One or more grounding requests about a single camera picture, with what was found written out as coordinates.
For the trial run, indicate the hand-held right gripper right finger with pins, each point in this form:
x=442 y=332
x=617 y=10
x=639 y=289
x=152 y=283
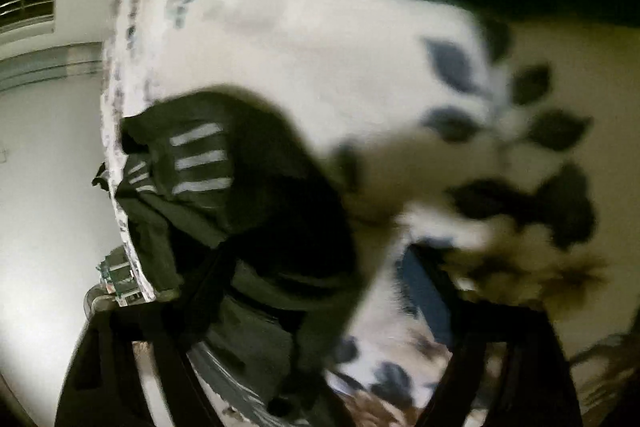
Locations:
x=425 y=302

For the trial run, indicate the black garment with white stripes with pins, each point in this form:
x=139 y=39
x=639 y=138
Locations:
x=235 y=157

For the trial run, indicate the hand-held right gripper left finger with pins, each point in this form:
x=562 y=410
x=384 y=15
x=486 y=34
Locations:
x=160 y=347

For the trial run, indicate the floral bed sheet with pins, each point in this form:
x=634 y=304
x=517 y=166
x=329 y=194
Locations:
x=325 y=57

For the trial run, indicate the clear plastic box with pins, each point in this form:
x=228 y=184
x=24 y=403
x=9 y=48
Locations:
x=116 y=277

